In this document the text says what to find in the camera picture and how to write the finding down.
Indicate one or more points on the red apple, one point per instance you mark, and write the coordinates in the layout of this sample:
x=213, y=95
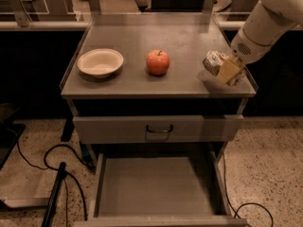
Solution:
x=157, y=62

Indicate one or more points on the white paper bowl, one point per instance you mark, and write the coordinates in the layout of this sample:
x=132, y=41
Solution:
x=100, y=63

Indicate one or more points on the black bar on floor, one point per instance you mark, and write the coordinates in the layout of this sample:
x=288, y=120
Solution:
x=51, y=205

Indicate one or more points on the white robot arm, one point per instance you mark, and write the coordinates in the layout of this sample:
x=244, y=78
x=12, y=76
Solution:
x=267, y=22

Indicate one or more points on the closed top drawer with handle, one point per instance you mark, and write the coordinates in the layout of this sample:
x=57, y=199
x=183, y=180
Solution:
x=156, y=129

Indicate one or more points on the dark equipment base left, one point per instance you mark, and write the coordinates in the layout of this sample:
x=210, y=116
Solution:
x=9, y=131

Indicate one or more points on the grey metal drawer cabinet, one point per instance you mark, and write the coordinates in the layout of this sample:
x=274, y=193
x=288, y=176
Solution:
x=186, y=89

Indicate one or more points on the open middle drawer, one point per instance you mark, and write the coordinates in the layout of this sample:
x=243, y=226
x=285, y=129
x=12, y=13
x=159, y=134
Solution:
x=182, y=191

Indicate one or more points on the white horizontal rail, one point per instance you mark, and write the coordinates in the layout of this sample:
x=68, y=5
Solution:
x=53, y=25

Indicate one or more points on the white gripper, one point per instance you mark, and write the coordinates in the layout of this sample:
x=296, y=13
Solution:
x=248, y=50

